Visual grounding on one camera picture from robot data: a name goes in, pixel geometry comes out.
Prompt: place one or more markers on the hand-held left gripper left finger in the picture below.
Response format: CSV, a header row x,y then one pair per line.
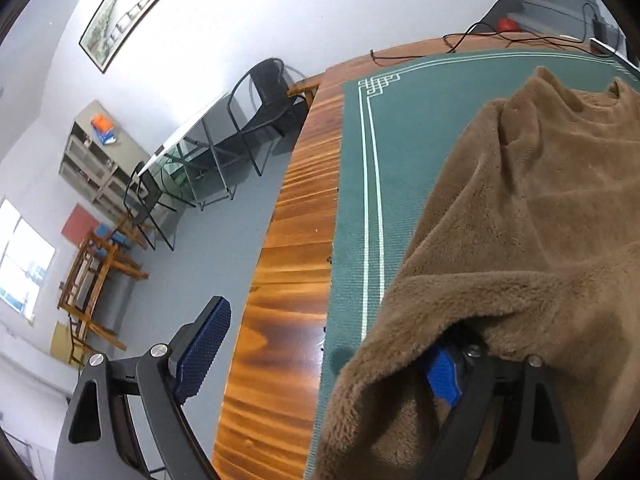
x,y
202,345

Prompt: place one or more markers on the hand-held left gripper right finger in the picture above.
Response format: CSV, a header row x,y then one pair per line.
x,y
445,375

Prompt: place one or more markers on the brown fleece garment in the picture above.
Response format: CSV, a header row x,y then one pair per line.
x,y
525,210

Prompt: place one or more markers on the blue stool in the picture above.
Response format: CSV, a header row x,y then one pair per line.
x,y
120,237

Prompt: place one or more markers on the wooden armchair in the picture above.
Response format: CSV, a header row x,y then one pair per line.
x,y
95,260

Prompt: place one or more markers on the yellow board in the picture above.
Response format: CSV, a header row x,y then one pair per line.
x,y
60,340

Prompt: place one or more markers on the red board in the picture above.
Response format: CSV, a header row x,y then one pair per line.
x,y
80,222

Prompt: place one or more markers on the window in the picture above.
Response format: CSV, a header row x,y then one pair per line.
x,y
25,260

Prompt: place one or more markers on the white folding table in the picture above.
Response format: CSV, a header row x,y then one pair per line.
x,y
185,135

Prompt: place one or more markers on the grey glass-door cabinet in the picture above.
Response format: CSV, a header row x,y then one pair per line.
x,y
87,160

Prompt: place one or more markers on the orange and blue packets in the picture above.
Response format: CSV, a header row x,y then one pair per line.
x,y
102,122

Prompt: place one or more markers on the green table mat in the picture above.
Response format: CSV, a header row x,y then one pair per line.
x,y
400,135

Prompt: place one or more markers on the black mesh-back chair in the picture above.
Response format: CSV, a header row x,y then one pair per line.
x,y
267,80

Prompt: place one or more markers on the wooden bench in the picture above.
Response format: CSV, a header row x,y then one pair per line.
x,y
310,82

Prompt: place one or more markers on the framed landscape painting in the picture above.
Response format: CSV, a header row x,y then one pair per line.
x,y
120,15

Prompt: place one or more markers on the red ball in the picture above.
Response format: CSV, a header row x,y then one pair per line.
x,y
507,25

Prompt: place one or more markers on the white power strip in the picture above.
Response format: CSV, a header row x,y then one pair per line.
x,y
607,47

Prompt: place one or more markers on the small black power adapter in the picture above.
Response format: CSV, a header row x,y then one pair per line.
x,y
605,30

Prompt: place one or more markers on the grey stairs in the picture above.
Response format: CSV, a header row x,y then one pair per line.
x,y
550,5

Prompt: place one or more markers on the black metal frame chair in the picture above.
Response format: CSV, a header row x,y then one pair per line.
x,y
150,192

